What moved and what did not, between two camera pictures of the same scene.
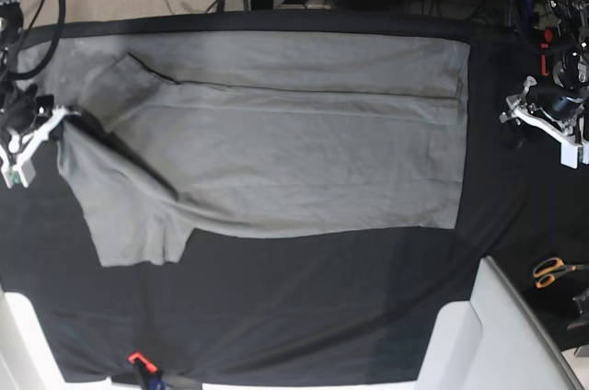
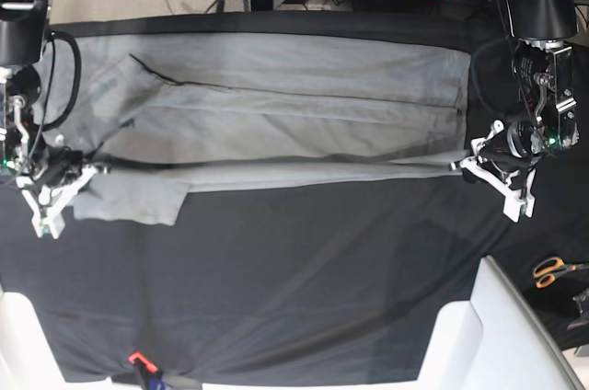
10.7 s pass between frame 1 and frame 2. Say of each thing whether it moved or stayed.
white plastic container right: stayed
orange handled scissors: stayed
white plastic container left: stayed
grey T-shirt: moved
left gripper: moved
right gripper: moved
